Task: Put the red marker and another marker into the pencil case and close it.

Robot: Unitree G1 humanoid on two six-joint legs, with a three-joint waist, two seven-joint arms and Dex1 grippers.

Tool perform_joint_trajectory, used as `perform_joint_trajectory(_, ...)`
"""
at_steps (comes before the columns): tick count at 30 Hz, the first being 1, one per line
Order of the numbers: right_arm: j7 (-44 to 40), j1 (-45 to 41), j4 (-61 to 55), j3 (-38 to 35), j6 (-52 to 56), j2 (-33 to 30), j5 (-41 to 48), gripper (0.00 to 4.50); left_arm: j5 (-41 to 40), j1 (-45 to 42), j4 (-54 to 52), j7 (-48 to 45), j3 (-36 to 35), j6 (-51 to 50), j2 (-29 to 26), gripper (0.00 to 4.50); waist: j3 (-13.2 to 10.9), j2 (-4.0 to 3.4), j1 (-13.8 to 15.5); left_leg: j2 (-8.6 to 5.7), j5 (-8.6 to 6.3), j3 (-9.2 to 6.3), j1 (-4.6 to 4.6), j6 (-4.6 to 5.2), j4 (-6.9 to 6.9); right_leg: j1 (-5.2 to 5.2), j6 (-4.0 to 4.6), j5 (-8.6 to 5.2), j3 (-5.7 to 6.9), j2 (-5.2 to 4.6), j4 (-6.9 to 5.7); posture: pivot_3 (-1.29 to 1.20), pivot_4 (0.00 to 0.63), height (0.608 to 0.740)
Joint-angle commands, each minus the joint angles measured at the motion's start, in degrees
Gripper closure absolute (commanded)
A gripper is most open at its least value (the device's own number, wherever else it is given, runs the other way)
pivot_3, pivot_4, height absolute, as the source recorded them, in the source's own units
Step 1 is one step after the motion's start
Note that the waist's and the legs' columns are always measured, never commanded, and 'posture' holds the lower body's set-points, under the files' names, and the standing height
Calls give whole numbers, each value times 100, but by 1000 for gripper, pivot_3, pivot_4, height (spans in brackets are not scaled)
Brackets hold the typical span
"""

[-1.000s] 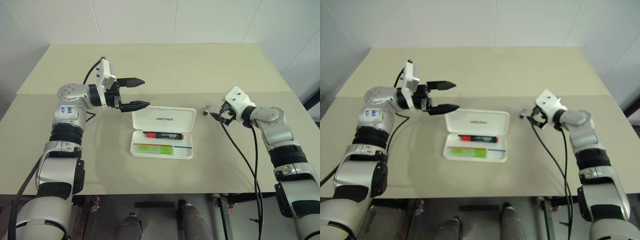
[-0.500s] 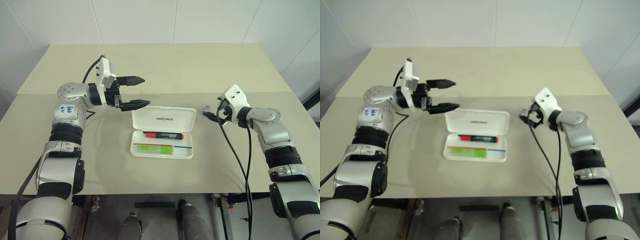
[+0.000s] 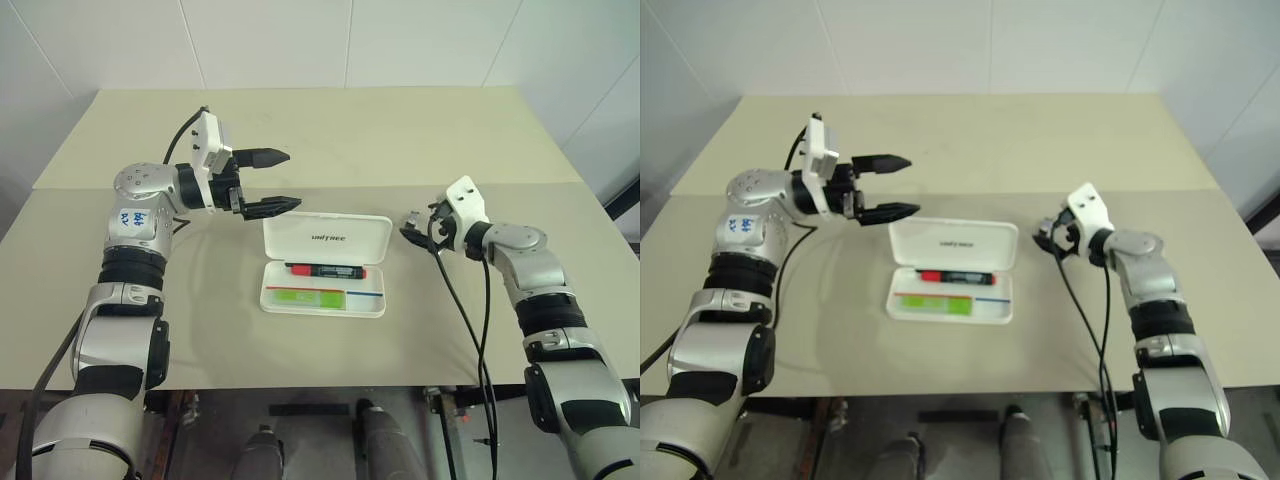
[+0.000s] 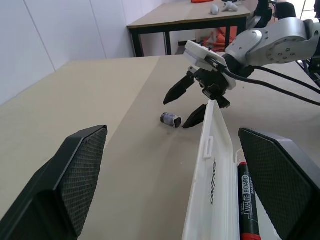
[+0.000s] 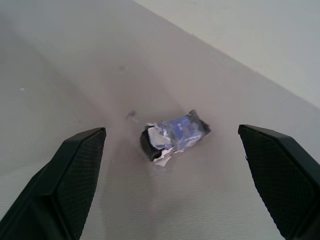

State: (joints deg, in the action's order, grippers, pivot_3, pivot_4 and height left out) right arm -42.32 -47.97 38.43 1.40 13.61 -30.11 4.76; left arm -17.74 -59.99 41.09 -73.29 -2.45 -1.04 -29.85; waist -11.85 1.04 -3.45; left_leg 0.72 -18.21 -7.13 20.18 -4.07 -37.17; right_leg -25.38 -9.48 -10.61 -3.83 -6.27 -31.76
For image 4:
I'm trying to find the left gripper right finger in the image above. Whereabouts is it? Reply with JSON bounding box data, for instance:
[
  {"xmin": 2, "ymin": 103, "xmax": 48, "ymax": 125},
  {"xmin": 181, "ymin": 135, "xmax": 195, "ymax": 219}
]
[{"xmin": 238, "ymin": 127, "xmax": 320, "ymax": 240}]

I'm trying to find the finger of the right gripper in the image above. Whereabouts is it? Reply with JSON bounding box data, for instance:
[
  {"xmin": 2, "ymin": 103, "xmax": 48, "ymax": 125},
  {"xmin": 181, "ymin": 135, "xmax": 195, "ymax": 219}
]
[
  {"xmin": 162, "ymin": 75, "xmax": 195, "ymax": 105},
  {"xmin": 182, "ymin": 104, "xmax": 208, "ymax": 129}
]

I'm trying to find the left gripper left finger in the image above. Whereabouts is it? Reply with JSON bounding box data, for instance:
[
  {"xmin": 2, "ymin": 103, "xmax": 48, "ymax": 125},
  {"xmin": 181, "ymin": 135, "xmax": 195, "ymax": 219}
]
[{"xmin": 0, "ymin": 124, "xmax": 108, "ymax": 240}]

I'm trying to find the red black whiteboard marker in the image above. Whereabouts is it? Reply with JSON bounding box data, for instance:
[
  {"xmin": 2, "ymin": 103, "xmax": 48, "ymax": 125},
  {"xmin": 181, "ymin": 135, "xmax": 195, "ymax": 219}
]
[{"xmin": 237, "ymin": 161, "xmax": 261, "ymax": 240}]

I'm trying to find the white plastic pencil case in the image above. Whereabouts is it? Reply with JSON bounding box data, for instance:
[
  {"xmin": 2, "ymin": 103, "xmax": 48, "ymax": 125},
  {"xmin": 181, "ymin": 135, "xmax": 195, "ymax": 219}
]
[{"xmin": 181, "ymin": 99, "xmax": 282, "ymax": 240}]

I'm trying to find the small grey black eraser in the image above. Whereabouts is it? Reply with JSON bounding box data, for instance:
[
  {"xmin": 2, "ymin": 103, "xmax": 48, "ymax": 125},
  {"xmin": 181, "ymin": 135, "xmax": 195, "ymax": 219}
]
[{"xmin": 159, "ymin": 112, "xmax": 183, "ymax": 129}]

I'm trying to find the orange object pile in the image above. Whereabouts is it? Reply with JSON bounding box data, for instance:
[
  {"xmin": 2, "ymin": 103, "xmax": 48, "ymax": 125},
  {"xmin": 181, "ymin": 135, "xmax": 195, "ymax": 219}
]
[{"xmin": 197, "ymin": 26, "xmax": 238, "ymax": 52}]

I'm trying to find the black metal rack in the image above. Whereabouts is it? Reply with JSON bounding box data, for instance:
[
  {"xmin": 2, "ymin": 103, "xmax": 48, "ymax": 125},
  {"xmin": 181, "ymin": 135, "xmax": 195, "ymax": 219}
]
[{"xmin": 297, "ymin": 57, "xmax": 320, "ymax": 88}]

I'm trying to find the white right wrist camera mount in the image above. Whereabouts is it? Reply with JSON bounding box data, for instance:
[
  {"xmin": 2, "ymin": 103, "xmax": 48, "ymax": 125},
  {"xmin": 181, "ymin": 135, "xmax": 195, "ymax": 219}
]
[{"xmin": 184, "ymin": 39, "xmax": 237, "ymax": 91}]

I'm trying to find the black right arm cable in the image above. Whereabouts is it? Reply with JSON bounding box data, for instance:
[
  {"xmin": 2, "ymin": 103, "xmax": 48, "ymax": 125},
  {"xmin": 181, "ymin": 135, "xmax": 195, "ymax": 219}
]
[{"xmin": 206, "ymin": 56, "xmax": 320, "ymax": 106}]

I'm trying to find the tan table with black frame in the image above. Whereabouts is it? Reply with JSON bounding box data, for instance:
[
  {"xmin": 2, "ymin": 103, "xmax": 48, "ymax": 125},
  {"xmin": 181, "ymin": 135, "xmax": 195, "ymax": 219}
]
[{"xmin": 126, "ymin": 0, "xmax": 252, "ymax": 59}]

